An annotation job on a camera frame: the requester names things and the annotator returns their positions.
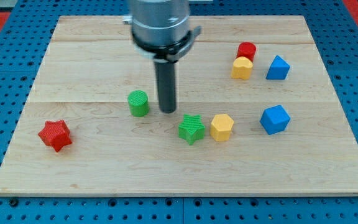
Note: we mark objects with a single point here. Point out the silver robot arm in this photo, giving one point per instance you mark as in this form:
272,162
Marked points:
160,29

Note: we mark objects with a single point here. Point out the wooden board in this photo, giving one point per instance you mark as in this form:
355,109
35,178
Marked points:
89,70

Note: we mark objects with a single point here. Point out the green star block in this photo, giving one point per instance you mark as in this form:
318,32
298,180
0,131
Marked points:
191,129

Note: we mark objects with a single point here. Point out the green cylinder block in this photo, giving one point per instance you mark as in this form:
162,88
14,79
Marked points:
138,103

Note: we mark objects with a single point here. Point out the yellow hexagon block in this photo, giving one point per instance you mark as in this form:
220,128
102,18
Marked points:
221,127

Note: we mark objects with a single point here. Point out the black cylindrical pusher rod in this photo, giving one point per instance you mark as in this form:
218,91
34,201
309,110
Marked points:
166,86

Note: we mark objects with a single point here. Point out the yellow heart block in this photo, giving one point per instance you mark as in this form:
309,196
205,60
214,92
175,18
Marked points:
241,68

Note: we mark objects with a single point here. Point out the red cylinder block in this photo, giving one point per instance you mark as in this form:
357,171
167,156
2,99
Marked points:
247,50

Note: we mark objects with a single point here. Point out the blue cube block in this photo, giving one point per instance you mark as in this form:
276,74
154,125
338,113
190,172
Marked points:
275,119

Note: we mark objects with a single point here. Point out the blue triangle block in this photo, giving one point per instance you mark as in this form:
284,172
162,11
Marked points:
278,69

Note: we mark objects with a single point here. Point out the red star block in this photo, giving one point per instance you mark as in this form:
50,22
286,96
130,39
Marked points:
55,134

